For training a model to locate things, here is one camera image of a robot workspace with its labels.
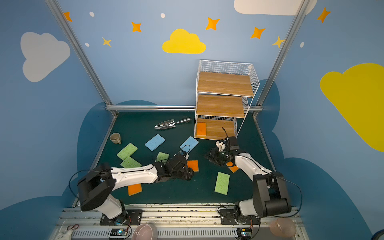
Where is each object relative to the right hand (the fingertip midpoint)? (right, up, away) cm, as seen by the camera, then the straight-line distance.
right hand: (207, 156), depth 88 cm
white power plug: (-67, -33, -20) cm, 77 cm away
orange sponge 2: (-2, +16, +23) cm, 28 cm away
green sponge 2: (+9, -15, -3) cm, 18 cm away
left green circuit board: (-44, -33, -17) cm, 58 cm away
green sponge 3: (-53, +2, +10) cm, 54 cm away
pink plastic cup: (+37, -33, -14) cm, 52 cm away
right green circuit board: (+17, -34, -16) cm, 42 cm away
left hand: (-10, -8, -3) cm, 13 cm away
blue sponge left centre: (-36, +7, +16) cm, 40 cm away
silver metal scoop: (-27, +21, +27) cm, 43 cm away
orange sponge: (-41, -17, -6) cm, 45 cm away
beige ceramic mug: (-63, +10, +15) cm, 65 cm away
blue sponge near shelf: (-11, +5, +17) cm, 21 cm away
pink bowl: (-32, -34, -15) cm, 49 cm away
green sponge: (-28, -2, +8) cm, 29 cm away
